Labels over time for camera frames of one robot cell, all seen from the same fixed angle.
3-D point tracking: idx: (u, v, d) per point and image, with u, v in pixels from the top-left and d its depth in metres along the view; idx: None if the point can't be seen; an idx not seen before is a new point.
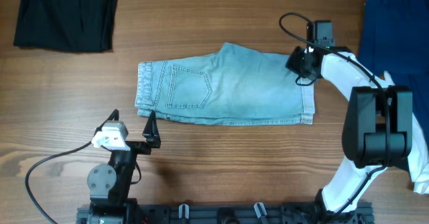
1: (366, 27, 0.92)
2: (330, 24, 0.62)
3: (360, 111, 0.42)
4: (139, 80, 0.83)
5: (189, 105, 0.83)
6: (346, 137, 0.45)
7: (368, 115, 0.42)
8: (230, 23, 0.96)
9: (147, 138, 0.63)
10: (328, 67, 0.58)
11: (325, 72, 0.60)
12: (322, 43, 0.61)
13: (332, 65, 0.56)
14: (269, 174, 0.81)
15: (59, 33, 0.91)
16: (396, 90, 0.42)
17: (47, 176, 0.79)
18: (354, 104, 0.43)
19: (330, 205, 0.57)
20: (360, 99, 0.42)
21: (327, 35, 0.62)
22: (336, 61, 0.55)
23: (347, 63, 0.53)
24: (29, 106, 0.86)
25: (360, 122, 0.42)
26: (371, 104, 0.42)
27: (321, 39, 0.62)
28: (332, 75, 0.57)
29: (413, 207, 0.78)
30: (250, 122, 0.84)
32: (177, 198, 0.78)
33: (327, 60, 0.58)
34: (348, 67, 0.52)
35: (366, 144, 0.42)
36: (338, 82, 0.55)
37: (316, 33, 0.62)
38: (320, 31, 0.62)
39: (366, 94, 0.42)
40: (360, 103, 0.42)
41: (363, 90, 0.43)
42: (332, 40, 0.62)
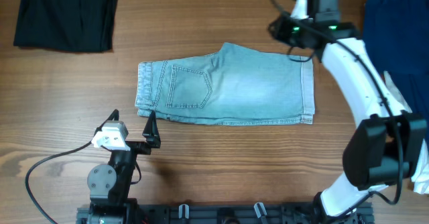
1: (366, 26, 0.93)
2: None
3: (371, 149, 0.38)
4: (140, 80, 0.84)
5: (189, 105, 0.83)
6: (351, 163, 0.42)
7: (377, 152, 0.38)
8: (230, 23, 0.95)
9: (147, 139, 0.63)
10: (329, 58, 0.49)
11: (326, 60, 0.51)
12: (325, 17, 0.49)
13: (336, 59, 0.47)
14: (269, 174, 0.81)
15: (59, 33, 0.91)
16: (408, 121, 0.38)
17: (48, 176, 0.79)
18: (364, 139, 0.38)
19: (330, 211, 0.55)
20: (373, 138, 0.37)
21: (330, 5, 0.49)
22: (342, 57, 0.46)
23: (354, 63, 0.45)
24: (29, 106, 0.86)
25: (368, 159, 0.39)
26: (383, 140, 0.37)
27: (323, 11, 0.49)
28: (335, 69, 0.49)
29: (413, 207, 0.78)
30: (250, 122, 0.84)
32: (177, 198, 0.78)
33: (330, 49, 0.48)
34: (358, 71, 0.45)
35: (373, 176, 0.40)
36: (340, 80, 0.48)
37: (318, 4, 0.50)
38: (322, 2, 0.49)
39: (379, 131, 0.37)
40: (372, 143, 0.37)
41: (375, 127, 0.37)
42: (336, 11, 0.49)
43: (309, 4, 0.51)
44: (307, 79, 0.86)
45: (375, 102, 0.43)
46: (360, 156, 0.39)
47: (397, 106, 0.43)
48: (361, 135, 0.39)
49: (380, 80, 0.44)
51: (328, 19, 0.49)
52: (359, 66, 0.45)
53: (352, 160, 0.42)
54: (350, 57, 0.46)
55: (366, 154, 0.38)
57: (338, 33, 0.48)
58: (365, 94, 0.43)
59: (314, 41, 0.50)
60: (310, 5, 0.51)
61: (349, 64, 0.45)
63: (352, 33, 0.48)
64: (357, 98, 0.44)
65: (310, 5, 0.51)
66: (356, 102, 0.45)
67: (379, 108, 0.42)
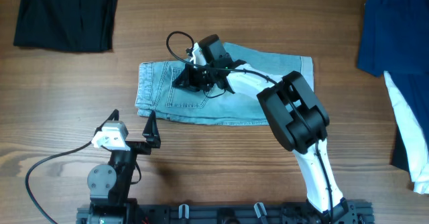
1: (366, 25, 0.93)
2: (218, 42, 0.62)
3: (273, 113, 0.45)
4: (140, 81, 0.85)
5: (189, 105, 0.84)
6: (279, 137, 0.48)
7: (281, 112, 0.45)
8: (230, 23, 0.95)
9: (147, 138, 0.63)
10: (233, 84, 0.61)
11: (236, 88, 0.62)
12: (220, 61, 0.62)
13: (235, 82, 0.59)
14: (269, 174, 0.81)
15: (59, 33, 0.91)
16: (289, 80, 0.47)
17: (48, 176, 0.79)
18: (266, 109, 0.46)
19: (320, 206, 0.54)
20: (268, 104, 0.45)
21: (220, 51, 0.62)
22: (236, 77, 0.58)
23: (245, 75, 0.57)
24: (29, 106, 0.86)
25: (280, 122, 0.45)
26: (278, 101, 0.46)
27: (217, 58, 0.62)
28: (241, 89, 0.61)
29: (413, 207, 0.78)
30: (250, 122, 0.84)
32: (177, 198, 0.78)
33: (230, 79, 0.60)
34: (249, 77, 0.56)
35: (294, 135, 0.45)
36: (249, 92, 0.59)
37: (211, 54, 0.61)
38: (214, 51, 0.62)
39: (272, 97, 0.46)
40: (271, 107, 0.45)
41: (265, 95, 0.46)
42: (226, 53, 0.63)
43: (204, 55, 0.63)
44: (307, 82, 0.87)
45: (263, 84, 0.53)
46: (275, 124, 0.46)
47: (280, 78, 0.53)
48: (263, 108, 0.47)
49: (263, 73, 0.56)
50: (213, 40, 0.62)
51: (224, 62, 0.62)
52: (249, 74, 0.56)
53: (276, 133, 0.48)
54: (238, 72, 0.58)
55: (275, 119, 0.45)
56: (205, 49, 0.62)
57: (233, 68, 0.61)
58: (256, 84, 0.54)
59: (220, 83, 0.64)
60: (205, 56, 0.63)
61: (241, 78, 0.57)
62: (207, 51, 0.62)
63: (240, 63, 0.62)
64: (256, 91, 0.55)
65: (206, 56, 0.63)
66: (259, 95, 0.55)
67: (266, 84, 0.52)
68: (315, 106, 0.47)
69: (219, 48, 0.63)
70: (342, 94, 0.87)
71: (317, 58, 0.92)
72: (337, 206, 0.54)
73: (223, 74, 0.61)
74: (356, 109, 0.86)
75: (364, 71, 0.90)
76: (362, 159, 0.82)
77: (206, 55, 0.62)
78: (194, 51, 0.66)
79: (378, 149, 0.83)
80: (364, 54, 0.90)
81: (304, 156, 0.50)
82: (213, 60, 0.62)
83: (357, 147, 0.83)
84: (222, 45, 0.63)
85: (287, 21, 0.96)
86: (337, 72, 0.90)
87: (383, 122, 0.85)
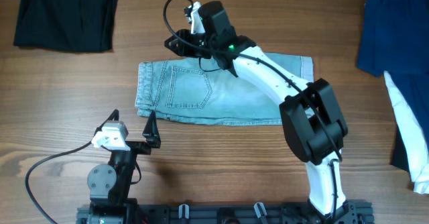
1: (366, 25, 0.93)
2: (223, 13, 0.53)
3: (296, 125, 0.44)
4: (140, 80, 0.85)
5: (189, 105, 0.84)
6: (294, 145, 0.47)
7: (303, 125, 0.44)
8: (230, 23, 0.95)
9: (147, 138, 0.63)
10: (240, 71, 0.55)
11: (241, 74, 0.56)
12: (223, 37, 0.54)
13: (245, 70, 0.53)
14: (269, 174, 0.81)
15: (59, 33, 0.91)
16: (316, 89, 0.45)
17: (48, 176, 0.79)
18: (288, 120, 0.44)
19: (323, 208, 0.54)
20: (293, 115, 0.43)
21: (225, 26, 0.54)
22: (247, 65, 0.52)
23: (258, 64, 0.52)
24: (29, 106, 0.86)
25: (300, 134, 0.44)
26: (301, 113, 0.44)
27: (221, 33, 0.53)
28: (249, 78, 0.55)
29: (413, 207, 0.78)
30: (250, 122, 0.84)
32: (177, 198, 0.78)
33: (236, 64, 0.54)
34: (263, 69, 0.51)
35: (313, 148, 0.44)
36: (257, 84, 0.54)
37: (214, 28, 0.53)
38: (217, 25, 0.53)
39: (297, 108, 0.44)
40: (294, 119, 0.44)
41: (289, 105, 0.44)
42: (231, 28, 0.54)
43: (206, 27, 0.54)
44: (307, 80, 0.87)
45: (285, 88, 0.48)
46: (294, 135, 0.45)
47: (302, 82, 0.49)
48: (285, 117, 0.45)
49: (281, 69, 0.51)
50: (218, 10, 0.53)
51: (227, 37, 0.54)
52: (263, 66, 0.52)
53: (291, 141, 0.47)
54: (251, 61, 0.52)
55: (296, 131, 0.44)
56: (208, 20, 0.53)
57: (238, 48, 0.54)
58: (274, 84, 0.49)
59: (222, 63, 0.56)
60: (207, 26, 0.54)
61: (254, 68, 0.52)
62: (210, 23, 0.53)
63: (247, 44, 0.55)
64: (271, 91, 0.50)
65: (208, 28, 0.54)
66: (273, 94, 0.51)
67: (288, 89, 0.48)
68: (336, 118, 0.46)
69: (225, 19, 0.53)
70: (342, 94, 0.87)
71: (317, 58, 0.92)
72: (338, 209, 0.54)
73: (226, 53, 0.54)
74: (356, 109, 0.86)
75: (364, 71, 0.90)
76: (362, 159, 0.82)
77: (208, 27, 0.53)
78: (194, 13, 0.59)
79: (378, 149, 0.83)
80: (364, 54, 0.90)
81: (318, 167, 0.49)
82: (216, 35, 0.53)
83: (357, 147, 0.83)
84: (226, 17, 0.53)
85: (287, 21, 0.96)
86: (337, 72, 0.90)
87: (383, 122, 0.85)
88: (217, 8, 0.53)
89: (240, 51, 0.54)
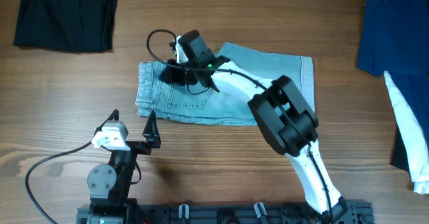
1: (366, 25, 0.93)
2: (199, 38, 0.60)
3: (265, 119, 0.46)
4: (140, 80, 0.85)
5: (189, 105, 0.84)
6: (270, 141, 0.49)
7: (272, 118, 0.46)
8: (230, 23, 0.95)
9: (147, 138, 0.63)
10: (219, 84, 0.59)
11: (222, 87, 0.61)
12: (202, 58, 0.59)
13: (222, 82, 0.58)
14: (269, 174, 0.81)
15: (59, 34, 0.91)
16: (279, 85, 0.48)
17: (48, 176, 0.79)
18: (258, 117, 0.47)
19: (319, 206, 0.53)
20: (260, 110, 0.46)
21: (202, 49, 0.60)
22: (222, 78, 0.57)
23: (231, 76, 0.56)
24: (29, 106, 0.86)
25: (270, 127, 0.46)
26: (269, 108, 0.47)
27: (200, 55, 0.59)
28: (228, 89, 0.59)
29: (413, 207, 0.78)
30: (250, 122, 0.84)
32: (177, 198, 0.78)
33: (214, 78, 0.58)
34: (236, 78, 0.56)
35: (285, 140, 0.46)
36: (235, 93, 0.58)
37: (192, 51, 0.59)
38: (194, 49, 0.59)
39: (262, 104, 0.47)
40: (262, 114, 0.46)
41: (257, 102, 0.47)
42: (209, 50, 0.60)
43: (186, 52, 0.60)
44: (307, 80, 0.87)
45: (253, 90, 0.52)
46: (266, 129, 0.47)
47: (268, 82, 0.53)
48: (255, 115, 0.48)
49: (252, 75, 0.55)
50: (194, 36, 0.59)
51: (206, 59, 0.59)
52: (236, 75, 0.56)
53: (267, 137, 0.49)
54: (224, 73, 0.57)
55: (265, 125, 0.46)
56: (186, 46, 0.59)
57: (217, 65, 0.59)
58: (245, 89, 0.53)
59: (204, 82, 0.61)
60: (186, 52, 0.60)
61: (228, 79, 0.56)
62: (188, 48, 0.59)
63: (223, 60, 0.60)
64: (244, 95, 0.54)
65: (188, 53, 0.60)
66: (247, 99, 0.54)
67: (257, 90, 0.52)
68: (304, 110, 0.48)
69: (200, 44, 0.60)
70: (342, 94, 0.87)
71: (318, 58, 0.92)
72: (335, 206, 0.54)
73: (206, 72, 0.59)
74: (356, 109, 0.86)
75: (364, 71, 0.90)
76: (362, 159, 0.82)
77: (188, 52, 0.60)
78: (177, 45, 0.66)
79: (378, 149, 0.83)
80: (364, 55, 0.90)
81: (297, 159, 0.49)
82: (195, 58, 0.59)
83: (357, 147, 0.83)
84: (203, 41, 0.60)
85: (287, 21, 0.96)
86: (337, 72, 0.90)
87: (383, 122, 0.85)
88: (193, 35, 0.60)
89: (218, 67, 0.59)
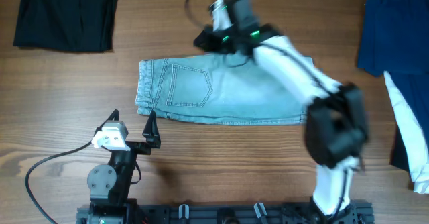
1: (366, 25, 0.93)
2: (246, 3, 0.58)
3: (320, 127, 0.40)
4: (140, 78, 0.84)
5: (189, 104, 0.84)
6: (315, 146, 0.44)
7: (328, 127, 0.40)
8: None
9: (147, 138, 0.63)
10: (262, 58, 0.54)
11: (263, 64, 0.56)
12: (246, 25, 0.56)
13: (268, 59, 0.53)
14: (269, 174, 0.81)
15: (59, 34, 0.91)
16: (347, 93, 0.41)
17: (48, 176, 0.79)
18: (313, 121, 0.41)
19: (326, 208, 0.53)
20: (316, 116, 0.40)
21: (247, 15, 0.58)
22: (271, 56, 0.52)
23: (283, 56, 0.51)
24: (29, 106, 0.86)
25: (324, 137, 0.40)
26: (328, 116, 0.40)
27: (242, 20, 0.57)
28: (272, 70, 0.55)
29: (413, 207, 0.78)
30: (250, 122, 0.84)
32: (177, 198, 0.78)
33: (261, 52, 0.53)
34: (286, 62, 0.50)
35: (334, 153, 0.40)
36: (280, 78, 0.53)
37: (236, 15, 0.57)
38: (238, 13, 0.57)
39: (319, 109, 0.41)
40: (319, 120, 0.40)
41: (316, 106, 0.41)
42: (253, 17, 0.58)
43: (228, 15, 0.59)
44: None
45: (312, 86, 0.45)
46: (318, 135, 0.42)
47: (330, 83, 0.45)
48: (309, 116, 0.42)
49: (309, 67, 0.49)
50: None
51: (251, 27, 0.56)
52: (287, 58, 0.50)
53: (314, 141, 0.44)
54: (277, 51, 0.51)
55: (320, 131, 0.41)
56: (230, 8, 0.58)
57: (262, 36, 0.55)
58: (300, 81, 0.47)
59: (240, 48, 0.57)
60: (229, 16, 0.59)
61: (279, 59, 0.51)
62: (232, 11, 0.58)
63: (273, 34, 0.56)
64: (295, 86, 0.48)
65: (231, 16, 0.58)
66: (296, 91, 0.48)
67: (316, 88, 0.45)
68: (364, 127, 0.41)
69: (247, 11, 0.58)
70: None
71: (318, 58, 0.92)
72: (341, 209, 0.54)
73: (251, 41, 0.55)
74: None
75: (364, 72, 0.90)
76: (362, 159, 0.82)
77: (231, 14, 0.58)
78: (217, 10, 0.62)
79: (378, 149, 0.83)
80: (364, 55, 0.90)
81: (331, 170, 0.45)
82: (238, 21, 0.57)
83: None
84: (249, 6, 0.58)
85: (287, 21, 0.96)
86: (338, 72, 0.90)
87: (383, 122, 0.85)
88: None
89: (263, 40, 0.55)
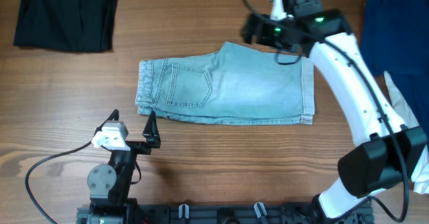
1: (366, 25, 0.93)
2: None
3: (367, 168, 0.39)
4: (140, 78, 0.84)
5: (189, 104, 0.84)
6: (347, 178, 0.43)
7: (375, 170, 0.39)
8: (230, 23, 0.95)
9: (147, 138, 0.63)
10: (318, 56, 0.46)
11: (316, 62, 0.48)
12: (304, 8, 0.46)
13: (326, 60, 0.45)
14: (269, 174, 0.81)
15: (59, 33, 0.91)
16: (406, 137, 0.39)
17: (48, 176, 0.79)
18: (365, 161, 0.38)
19: (331, 213, 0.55)
20: (371, 158, 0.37)
21: None
22: (334, 60, 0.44)
23: (348, 67, 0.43)
24: (29, 106, 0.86)
25: (367, 178, 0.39)
26: (381, 160, 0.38)
27: (301, 2, 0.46)
28: (326, 74, 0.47)
29: (413, 207, 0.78)
30: (250, 122, 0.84)
32: (177, 198, 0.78)
33: (320, 49, 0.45)
34: (352, 76, 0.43)
35: (369, 190, 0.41)
36: (332, 86, 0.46)
37: None
38: None
39: (375, 151, 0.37)
40: (371, 163, 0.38)
41: (374, 147, 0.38)
42: (316, 1, 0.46)
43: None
44: (307, 80, 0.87)
45: (374, 119, 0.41)
46: (356, 172, 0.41)
47: (392, 114, 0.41)
48: (361, 154, 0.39)
49: (376, 90, 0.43)
50: None
51: (310, 10, 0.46)
52: (353, 70, 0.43)
53: (348, 173, 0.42)
54: (342, 58, 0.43)
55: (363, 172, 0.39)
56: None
57: (327, 25, 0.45)
58: (363, 109, 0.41)
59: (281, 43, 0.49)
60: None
61: (342, 68, 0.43)
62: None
63: (340, 24, 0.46)
64: (351, 106, 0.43)
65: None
66: (352, 113, 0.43)
67: (377, 121, 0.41)
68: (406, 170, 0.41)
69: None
70: None
71: None
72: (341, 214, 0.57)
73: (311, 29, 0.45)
74: None
75: None
76: None
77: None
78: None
79: None
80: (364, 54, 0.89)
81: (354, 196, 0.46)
82: (297, 3, 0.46)
83: None
84: None
85: None
86: None
87: None
88: None
89: (328, 32, 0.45)
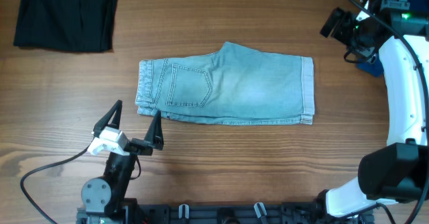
1: None
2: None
3: (388, 169, 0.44)
4: (140, 78, 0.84)
5: (189, 104, 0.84)
6: (367, 171, 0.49)
7: (395, 175, 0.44)
8: (230, 23, 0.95)
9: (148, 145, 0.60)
10: (387, 52, 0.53)
11: (383, 56, 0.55)
12: (392, 4, 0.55)
13: (395, 59, 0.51)
14: (269, 174, 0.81)
15: (59, 33, 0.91)
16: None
17: (48, 176, 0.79)
18: (390, 162, 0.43)
19: (332, 210, 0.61)
20: (398, 159, 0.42)
21: None
22: (403, 60, 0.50)
23: (413, 71, 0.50)
24: (29, 106, 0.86)
25: (385, 178, 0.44)
26: (405, 168, 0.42)
27: None
28: (388, 70, 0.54)
29: (413, 207, 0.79)
30: (250, 122, 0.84)
32: (177, 198, 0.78)
33: (394, 43, 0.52)
34: (415, 81, 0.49)
35: (381, 190, 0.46)
36: (391, 83, 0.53)
37: None
38: None
39: (407, 155, 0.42)
40: (394, 163, 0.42)
41: (403, 151, 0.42)
42: (405, 3, 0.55)
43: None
44: (307, 80, 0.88)
45: (417, 122, 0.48)
46: (379, 170, 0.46)
47: None
48: (389, 153, 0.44)
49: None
50: None
51: (397, 7, 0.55)
52: (417, 75, 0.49)
53: (371, 168, 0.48)
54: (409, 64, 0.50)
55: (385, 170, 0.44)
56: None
57: (411, 23, 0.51)
58: (411, 113, 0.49)
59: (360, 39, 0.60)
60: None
61: (407, 71, 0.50)
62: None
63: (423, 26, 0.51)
64: (403, 108, 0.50)
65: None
66: (399, 112, 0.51)
67: (419, 127, 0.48)
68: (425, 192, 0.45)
69: None
70: (342, 94, 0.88)
71: (318, 58, 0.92)
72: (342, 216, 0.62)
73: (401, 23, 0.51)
74: (356, 109, 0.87)
75: (364, 72, 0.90)
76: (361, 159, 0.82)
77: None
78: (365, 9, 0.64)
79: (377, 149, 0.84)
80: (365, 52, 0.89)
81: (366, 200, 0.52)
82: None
83: (356, 147, 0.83)
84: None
85: (287, 21, 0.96)
86: (338, 72, 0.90)
87: (383, 122, 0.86)
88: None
89: (409, 28, 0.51)
